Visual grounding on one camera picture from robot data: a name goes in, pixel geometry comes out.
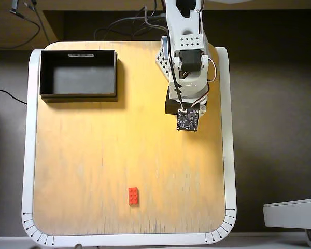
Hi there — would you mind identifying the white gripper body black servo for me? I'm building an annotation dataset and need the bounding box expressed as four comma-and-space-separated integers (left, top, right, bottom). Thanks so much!
165, 81, 210, 115

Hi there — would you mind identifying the red lego block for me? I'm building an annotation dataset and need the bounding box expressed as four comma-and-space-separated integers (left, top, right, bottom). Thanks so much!
128, 186, 140, 208

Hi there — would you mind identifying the black rectangular bin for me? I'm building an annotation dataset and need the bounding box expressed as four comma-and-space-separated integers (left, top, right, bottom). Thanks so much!
39, 49, 119, 103

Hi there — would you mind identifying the white flat device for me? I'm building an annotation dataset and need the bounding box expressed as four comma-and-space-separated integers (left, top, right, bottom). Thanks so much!
263, 197, 311, 230

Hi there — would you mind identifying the white table rim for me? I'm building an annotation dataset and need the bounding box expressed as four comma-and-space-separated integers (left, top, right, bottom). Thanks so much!
21, 46, 238, 247

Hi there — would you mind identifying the wooden desk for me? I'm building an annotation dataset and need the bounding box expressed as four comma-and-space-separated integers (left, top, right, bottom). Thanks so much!
0, 0, 311, 51

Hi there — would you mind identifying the black camera cable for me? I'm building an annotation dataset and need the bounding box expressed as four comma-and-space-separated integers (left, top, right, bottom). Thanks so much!
144, 7, 186, 112

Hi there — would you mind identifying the black wrist camera circuit board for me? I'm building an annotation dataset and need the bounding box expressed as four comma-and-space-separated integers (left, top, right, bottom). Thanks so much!
176, 108, 200, 132

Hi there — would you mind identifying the servo wire harness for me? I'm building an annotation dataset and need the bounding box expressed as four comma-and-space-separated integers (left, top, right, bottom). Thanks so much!
190, 56, 219, 107

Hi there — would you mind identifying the grey cable bundle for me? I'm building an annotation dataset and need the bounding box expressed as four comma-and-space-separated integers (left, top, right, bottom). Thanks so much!
94, 6, 169, 40

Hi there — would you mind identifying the thin grey cable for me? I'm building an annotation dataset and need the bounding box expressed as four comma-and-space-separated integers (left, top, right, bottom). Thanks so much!
30, 0, 52, 45

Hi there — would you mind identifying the black cable with plug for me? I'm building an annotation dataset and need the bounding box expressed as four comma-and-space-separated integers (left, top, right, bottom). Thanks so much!
0, 7, 41, 50

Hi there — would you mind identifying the thin black cable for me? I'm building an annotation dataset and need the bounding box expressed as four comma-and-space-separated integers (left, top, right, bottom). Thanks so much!
0, 89, 29, 105

